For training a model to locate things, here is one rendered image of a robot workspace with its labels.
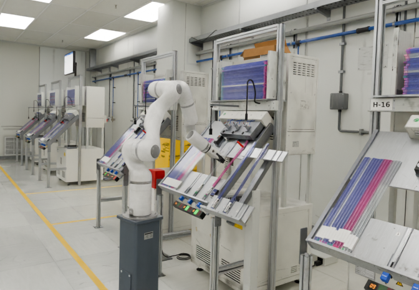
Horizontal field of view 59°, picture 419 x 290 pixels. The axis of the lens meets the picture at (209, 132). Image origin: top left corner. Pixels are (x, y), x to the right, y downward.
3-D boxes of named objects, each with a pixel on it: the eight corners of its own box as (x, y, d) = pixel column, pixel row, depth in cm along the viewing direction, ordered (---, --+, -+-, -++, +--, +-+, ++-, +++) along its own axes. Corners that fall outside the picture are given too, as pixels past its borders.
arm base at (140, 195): (135, 222, 192) (136, 186, 191) (115, 214, 205) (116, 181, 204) (164, 216, 205) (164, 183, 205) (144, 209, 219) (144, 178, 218)
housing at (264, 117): (271, 133, 257) (260, 119, 251) (227, 130, 297) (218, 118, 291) (277, 125, 260) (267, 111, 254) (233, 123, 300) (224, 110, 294)
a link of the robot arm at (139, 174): (140, 184, 196) (141, 140, 195) (116, 180, 207) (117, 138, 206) (156, 182, 206) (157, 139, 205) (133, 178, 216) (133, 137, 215)
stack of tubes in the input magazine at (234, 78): (264, 98, 253) (265, 58, 252) (219, 100, 295) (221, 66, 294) (277, 99, 261) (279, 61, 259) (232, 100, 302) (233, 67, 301)
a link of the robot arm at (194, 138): (196, 148, 252) (201, 152, 244) (183, 137, 246) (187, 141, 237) (204, 138, 252) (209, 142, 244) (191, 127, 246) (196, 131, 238)
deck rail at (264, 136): (215, 210, 230) (209, 204, 227) (213, 209, 232) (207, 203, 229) (275, 128, 256) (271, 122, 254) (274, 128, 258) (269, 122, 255)
